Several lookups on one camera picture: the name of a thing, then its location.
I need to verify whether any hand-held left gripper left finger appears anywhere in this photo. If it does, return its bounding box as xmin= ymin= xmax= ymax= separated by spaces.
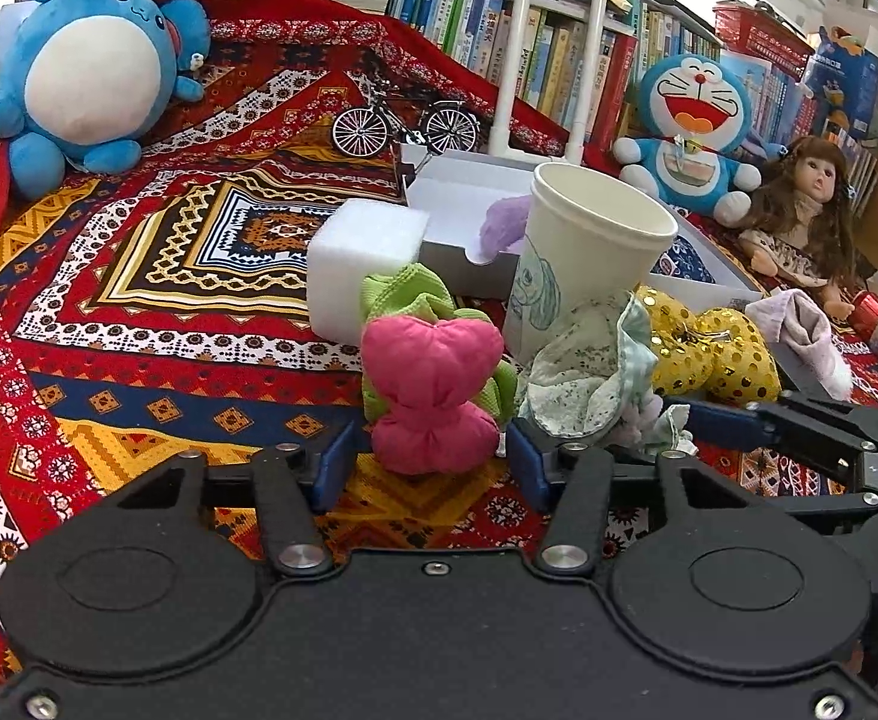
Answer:
xmin=116 ymin=418 xmax=359 ymax=578

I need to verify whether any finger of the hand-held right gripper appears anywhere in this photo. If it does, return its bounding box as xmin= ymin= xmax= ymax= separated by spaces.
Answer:
xmin=754 ymin=457 xmax=878 ymax=537
xmin=682 ymin=394 xmax=878 ymax=466

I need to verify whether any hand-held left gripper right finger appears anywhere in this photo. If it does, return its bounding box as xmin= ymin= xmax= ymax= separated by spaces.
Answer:
xmin=506 ymin=418 xmax=759 ymax=578

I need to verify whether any pale green floral scrunchie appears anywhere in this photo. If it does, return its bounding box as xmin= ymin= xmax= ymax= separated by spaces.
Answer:
xmin=619 ymin=397 xmax=699 ymax=458

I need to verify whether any gold sequin bow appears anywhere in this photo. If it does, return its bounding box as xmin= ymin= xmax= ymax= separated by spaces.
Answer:
xmin=634 ymin=285 xmax=783 ymax=406

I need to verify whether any pink fabric bow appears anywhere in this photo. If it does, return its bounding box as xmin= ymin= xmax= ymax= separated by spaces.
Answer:
xmin=361 ymin=315 xmax=505 ymax=475

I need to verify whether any blue floral pouch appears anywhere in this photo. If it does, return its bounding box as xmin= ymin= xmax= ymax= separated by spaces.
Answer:
xmin=652 ymin=235 xmax=721 ymax=284

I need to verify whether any green cloth scrunchie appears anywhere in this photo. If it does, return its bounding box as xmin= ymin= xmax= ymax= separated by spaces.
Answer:
xmin=359 ymin=262 xmax=519 ymax=421

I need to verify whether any purple fluffy heart plush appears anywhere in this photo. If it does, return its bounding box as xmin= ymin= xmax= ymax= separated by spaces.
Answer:
xmin=480 ymin=193 xmax=534 ymax=260

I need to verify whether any white shallow box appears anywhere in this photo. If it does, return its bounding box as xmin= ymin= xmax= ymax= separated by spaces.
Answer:
xmin=397 ymin=144 xmax=766 ymax=308

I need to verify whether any black box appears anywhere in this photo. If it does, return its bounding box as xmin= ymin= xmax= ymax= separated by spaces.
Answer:
xmin=772 ymin=337 xmax=822 ymax=395

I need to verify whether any red patterned blanket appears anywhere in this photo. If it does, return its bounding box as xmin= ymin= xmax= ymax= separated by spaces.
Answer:
xmin=0 ymin=0 xmax=878 ymax=691

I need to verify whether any white foam block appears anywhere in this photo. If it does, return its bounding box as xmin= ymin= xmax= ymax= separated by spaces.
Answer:
xmin=305 ymin=199 xmax=431 ymax=338

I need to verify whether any white paper cup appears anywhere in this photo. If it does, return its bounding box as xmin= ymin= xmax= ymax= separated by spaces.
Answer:
xmin=502 ymin=161 xmax=680 ymax=361

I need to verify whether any brown-haired doll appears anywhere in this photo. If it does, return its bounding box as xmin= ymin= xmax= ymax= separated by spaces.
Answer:
xmin=739 ymin=136 xmax=860 ymax=320

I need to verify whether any blue cat plush toy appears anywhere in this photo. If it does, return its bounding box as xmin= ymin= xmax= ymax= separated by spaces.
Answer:
xmin=613 ymin=52 xmax=762 ymax=222

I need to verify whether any miniature bicycle model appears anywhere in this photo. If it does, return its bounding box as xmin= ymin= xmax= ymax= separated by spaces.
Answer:
xmin=331 ymin=79 xmax=480 ymax=160

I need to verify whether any blue carton box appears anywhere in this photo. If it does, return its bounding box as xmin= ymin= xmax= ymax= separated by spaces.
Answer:
xmin=802 ymin=4 xmax=878 ymax=140

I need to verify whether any red plastic basket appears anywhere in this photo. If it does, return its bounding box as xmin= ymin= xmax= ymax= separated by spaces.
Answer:
xmin=712 ymin=1 xmax=819 ymax=80

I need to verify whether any white pipe rack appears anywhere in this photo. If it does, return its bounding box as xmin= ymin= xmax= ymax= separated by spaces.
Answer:
xmin=487 ymin=0 xmax=616 ymax=166

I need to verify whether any row of books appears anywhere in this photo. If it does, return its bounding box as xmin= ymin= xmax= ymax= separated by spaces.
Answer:
xmin=386 ymin=0 xmax=878 ymax=188

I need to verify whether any round blue plush toy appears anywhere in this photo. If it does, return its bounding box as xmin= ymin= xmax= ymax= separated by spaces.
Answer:
xmin=0 ymin=0 xmax=212 ymax=200

